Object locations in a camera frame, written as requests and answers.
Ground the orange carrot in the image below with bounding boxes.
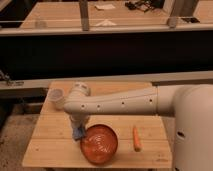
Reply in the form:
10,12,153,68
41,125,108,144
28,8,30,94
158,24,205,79
132,126,142,152

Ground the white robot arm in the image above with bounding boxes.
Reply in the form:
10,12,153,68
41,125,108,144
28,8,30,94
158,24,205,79
63,82,213,171

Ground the grey metal post right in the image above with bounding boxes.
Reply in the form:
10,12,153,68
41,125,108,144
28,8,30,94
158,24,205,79
166,0,188,29

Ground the folded white paper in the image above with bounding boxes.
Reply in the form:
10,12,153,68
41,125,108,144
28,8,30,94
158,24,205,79
95,19,117,26

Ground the metal clamp bracket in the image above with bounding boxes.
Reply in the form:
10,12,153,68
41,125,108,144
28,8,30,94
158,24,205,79
0,70,24,86

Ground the white paper sheet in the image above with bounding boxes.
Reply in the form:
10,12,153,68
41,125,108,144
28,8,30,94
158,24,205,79
95,4,116,10

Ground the orange ceramic bowl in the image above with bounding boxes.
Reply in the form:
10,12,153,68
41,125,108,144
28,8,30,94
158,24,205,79
80,124,118,165

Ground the clear plastic cup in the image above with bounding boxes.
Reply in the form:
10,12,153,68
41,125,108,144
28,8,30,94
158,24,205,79
47,89,65,110

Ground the grey metal post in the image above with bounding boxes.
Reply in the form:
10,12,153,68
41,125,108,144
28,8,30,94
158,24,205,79
166,0,188,29
79,0,90,31

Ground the black cable bundle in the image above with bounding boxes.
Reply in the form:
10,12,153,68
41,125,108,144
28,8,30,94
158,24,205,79
124,0,158,13

